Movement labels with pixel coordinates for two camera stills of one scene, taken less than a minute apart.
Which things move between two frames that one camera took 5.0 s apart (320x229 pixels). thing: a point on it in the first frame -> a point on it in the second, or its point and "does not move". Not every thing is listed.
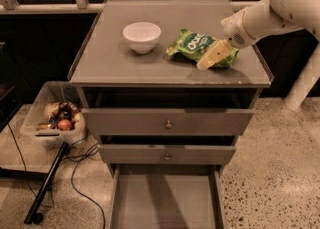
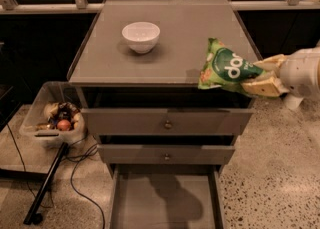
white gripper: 234,30 -> 300,70
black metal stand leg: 32,215 does not move
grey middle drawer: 171,154 does not move
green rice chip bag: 191,47 -> 225,67
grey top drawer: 166,122 does not move
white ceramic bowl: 142,36 does not move
